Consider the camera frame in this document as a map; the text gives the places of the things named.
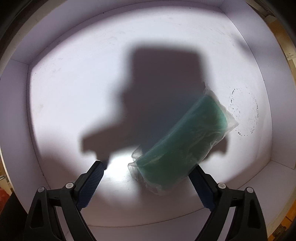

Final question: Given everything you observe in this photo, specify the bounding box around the mint green packet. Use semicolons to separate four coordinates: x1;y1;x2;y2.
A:
128;88;238;195

